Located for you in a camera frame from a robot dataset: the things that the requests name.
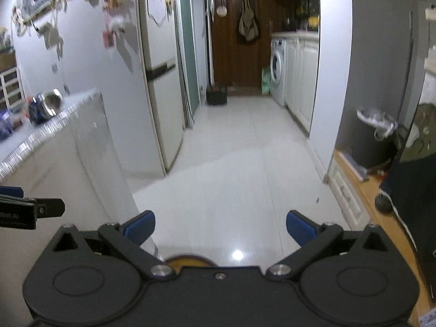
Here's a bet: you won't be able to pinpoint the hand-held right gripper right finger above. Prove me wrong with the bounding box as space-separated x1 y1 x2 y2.
265 210 389 280

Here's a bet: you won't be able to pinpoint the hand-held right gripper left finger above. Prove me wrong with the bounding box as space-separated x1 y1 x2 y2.
51 210 177 279

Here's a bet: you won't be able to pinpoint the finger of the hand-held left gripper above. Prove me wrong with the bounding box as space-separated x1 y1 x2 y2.
0 186 25 199
24 197 66 219

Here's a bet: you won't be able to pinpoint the brown bin with yellow liner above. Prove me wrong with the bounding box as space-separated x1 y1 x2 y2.
165 254 215 268

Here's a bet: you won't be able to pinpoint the purple snack packet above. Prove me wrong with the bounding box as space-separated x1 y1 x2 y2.
0 109 16 137

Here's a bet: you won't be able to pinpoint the low cabinet with wooden top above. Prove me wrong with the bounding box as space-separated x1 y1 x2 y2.
329 150 430 300

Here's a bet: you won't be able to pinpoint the grey plank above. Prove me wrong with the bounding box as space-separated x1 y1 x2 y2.
341 152 370 181

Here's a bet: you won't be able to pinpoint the crushed blue soda can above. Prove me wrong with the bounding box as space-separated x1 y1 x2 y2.
27 89 62 125

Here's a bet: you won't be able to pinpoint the grey bin with white liner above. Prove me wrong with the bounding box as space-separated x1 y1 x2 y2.
356 107 399 171

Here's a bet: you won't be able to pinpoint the white drawer unit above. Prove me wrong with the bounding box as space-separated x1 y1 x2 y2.
0 66 24 110

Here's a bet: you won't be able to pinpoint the dark printed cloth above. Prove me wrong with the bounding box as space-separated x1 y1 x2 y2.
380 102 436 300

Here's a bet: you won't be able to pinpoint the white refrigerator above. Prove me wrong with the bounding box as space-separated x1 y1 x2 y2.
138 0 186 178

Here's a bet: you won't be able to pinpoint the glass tank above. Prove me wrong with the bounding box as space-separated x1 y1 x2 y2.
0 49 17 74

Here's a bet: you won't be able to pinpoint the white kitchen base cabinets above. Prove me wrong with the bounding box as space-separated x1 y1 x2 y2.
284 34 321 133

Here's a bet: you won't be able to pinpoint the green plastic bag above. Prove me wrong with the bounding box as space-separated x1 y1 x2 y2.
261 68 272 96

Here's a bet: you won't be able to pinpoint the black box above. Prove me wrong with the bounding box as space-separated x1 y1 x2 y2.
206 86 228 106

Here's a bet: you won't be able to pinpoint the white washing machine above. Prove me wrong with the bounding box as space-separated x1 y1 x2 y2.
270 37 287 108

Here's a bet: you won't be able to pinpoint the frosted glass door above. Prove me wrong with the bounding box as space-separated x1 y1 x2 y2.
177 0 201 130

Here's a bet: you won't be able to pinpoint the brown wooden door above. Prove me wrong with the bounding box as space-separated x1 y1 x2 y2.
208 0 276 92

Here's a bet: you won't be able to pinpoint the white coat rack pole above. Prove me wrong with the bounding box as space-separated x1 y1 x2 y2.
204 0 228 87

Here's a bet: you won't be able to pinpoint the hanging khaki bag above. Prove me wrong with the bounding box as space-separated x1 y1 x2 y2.
237 0 259 45

